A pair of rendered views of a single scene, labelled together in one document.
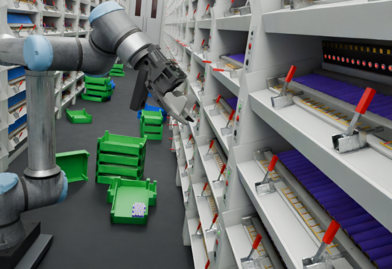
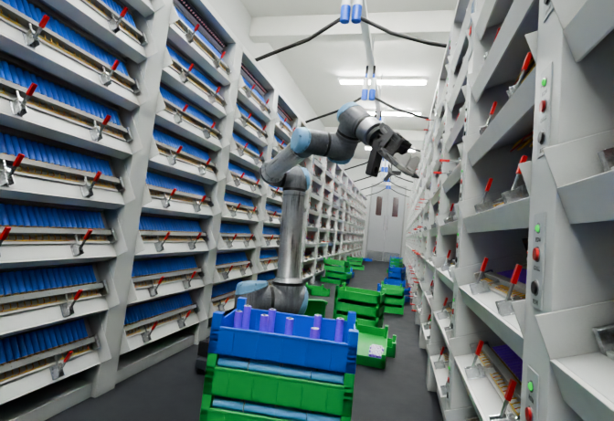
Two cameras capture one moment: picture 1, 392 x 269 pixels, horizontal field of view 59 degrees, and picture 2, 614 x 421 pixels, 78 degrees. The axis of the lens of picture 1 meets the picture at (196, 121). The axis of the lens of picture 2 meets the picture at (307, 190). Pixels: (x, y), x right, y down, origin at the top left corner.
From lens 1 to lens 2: 0.55 m
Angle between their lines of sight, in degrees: 30
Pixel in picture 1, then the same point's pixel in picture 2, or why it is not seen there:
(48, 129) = (296, 240)
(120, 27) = (359, 114)
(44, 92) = (296, 207)
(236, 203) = (467, 259)
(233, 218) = (465, 276)
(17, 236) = not seen: hidden behind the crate
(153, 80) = (383, 145)
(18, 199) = (266, 299)
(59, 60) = (314, 142)
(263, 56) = (477, 121)
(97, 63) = (341, 148)
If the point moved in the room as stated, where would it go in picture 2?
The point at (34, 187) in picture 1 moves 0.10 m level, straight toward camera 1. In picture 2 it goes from (280, 292) to (280, 297)
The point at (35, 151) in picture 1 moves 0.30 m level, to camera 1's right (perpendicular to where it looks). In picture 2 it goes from (284, 259) to (344, 268)
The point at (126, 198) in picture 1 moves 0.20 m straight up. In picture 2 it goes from (364, 342) to (366, 307)
